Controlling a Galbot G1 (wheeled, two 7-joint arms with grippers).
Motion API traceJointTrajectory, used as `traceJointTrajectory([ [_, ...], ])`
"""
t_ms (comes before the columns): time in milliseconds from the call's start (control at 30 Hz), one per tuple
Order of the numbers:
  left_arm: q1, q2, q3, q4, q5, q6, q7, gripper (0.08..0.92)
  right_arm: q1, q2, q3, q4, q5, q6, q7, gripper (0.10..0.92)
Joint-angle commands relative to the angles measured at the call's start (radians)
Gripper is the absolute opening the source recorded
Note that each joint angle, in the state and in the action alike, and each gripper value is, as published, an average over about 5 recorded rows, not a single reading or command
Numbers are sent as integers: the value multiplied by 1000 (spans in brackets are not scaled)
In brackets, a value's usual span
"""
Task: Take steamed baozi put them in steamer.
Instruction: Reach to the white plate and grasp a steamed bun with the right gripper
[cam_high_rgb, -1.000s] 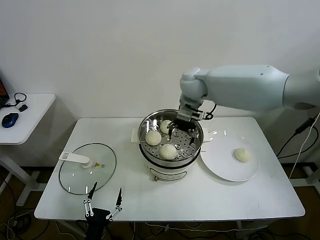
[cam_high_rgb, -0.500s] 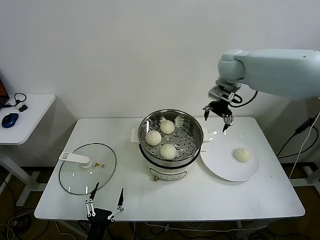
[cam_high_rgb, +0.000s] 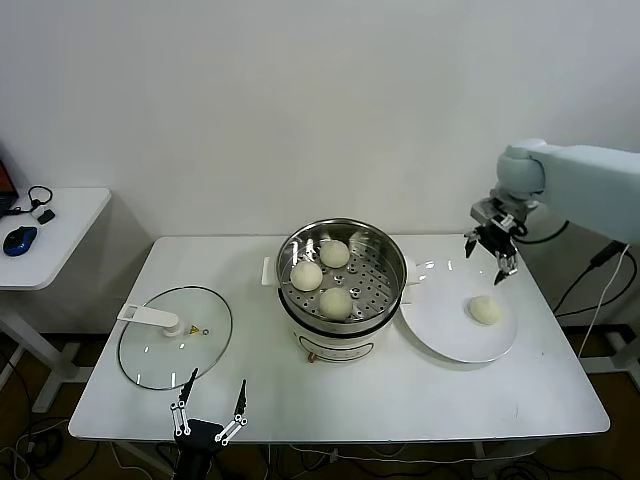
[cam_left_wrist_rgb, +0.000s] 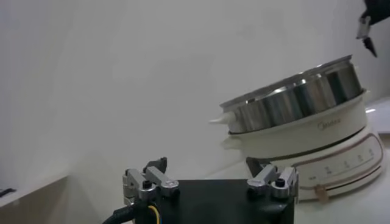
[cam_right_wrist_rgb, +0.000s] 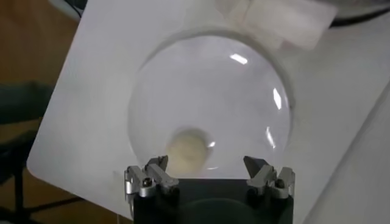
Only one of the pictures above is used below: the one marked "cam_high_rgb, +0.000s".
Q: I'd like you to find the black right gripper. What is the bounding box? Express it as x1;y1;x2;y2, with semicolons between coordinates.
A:
463;218;519;286

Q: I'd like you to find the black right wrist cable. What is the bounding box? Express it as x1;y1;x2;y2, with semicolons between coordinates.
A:
514;219;571;245

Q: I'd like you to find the blue computer mouse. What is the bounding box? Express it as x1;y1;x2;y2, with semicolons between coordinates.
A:
2;225;39;257

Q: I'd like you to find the laptop with red screen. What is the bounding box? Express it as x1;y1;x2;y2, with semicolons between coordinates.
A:
0;144;21;219

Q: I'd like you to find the glass lid with white handle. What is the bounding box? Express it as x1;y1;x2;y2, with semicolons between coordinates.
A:
117;285;234;391

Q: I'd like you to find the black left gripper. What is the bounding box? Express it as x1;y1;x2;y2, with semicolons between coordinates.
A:
168;367;250;480

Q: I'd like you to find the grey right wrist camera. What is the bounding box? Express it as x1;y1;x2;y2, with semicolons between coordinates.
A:
469;198;502;222

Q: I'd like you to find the steel perforated steamer basket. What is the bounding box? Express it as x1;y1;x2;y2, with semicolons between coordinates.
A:
275;217;407;336

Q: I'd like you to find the white hanging cable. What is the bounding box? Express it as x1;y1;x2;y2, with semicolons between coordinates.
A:
577;242;632;359

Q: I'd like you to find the small white side table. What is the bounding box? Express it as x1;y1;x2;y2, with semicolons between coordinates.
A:
0;187;112;414

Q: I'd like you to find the black power cable with adapter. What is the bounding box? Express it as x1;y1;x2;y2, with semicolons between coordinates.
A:
552;240;621;319

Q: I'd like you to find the large white table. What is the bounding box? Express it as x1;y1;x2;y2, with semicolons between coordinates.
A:
68;234;611;474

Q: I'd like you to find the white electric cooking pot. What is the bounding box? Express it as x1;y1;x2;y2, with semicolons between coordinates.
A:
259;254;417;365

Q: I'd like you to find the white round plate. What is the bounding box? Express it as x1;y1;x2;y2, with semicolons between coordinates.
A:
398;259;520;364

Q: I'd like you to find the white steamed baozi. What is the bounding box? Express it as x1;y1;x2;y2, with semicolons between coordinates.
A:
318;287;354;321
467;294;502;326
319;239;351;269
290;261;324;292

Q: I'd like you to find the black earphone cable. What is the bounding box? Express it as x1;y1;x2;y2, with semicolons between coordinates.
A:
0;185;55;219

